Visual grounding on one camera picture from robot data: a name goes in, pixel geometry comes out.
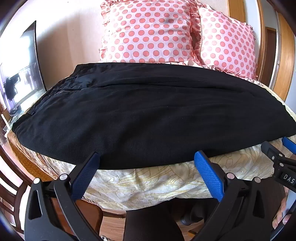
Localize small pink polka dot pillow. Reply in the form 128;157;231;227
193;6;259;80

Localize black pants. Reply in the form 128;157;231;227
11;62;296;171

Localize wooden door frame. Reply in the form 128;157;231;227
254;0;296;102

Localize person's right hand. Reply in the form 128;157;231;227
272;185;293;230

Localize cream floral bed sheet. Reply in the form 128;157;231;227
22;62;296;211

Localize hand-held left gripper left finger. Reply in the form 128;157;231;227
23;152;102;241

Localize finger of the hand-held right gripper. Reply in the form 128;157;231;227
282;136;296;155
261;140;287;163

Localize wooden chair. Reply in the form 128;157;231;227
0;146;31;233

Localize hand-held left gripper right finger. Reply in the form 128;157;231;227
194;151;286;241

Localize wooden headboard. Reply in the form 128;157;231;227
228;0;246;25

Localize person's dark trouser leg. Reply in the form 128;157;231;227
125;202;179;241
180;198;218;233

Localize flat screen television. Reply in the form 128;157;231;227
0;20;48;116

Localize large pink polka dot pillow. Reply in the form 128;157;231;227
98;0;203;65

